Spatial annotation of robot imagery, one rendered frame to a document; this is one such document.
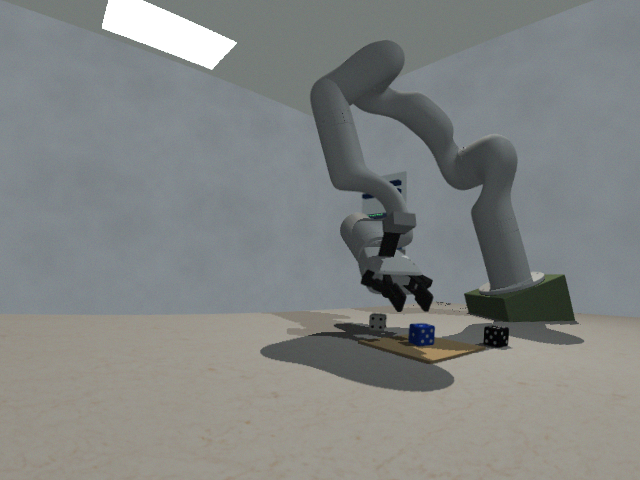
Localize black die with white pips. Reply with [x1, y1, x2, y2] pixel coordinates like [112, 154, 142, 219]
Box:
[484, 325, 509, 348]

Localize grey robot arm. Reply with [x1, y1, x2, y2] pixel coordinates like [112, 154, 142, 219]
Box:
[310, 40, 545, 295]

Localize blue die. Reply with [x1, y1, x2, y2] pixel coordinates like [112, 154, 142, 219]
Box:
[408, 323, 435, 346]

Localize tan flat mat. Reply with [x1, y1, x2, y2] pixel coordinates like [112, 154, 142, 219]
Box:
[358, 334, 486, 364]

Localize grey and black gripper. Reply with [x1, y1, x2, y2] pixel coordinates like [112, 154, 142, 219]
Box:
[358, 240, 433, 312]

